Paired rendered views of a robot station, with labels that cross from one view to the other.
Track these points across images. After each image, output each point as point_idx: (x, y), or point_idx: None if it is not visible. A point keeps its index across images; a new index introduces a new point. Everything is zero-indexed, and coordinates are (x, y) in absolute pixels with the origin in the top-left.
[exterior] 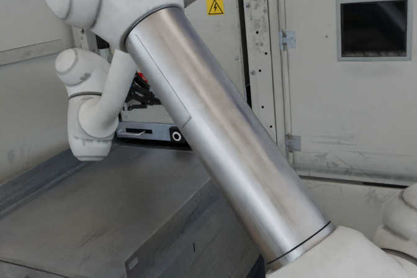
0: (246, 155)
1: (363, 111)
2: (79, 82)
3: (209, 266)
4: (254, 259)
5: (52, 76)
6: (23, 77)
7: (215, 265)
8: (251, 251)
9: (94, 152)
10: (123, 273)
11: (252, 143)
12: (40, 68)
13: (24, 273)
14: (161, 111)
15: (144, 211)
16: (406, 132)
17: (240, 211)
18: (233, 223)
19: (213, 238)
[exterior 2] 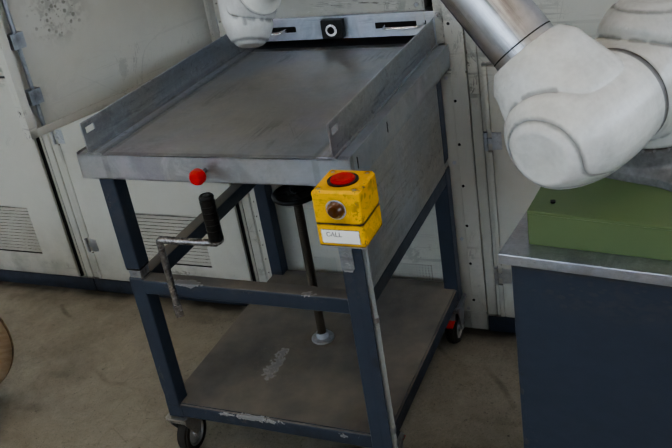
0: None
1: None
2: None
3: (398, 160)
4: (441, 173)
5: None
6: None
7: (403, 161)
8: (437, 161)
9: (258, 32)
10: (318, 148)
11: None
12: None
13: (201, 165)
14: (306, 0)
15: (318, 103)
16: None
17: (469, 17)
18: (418, 119)
19: (403, 124)
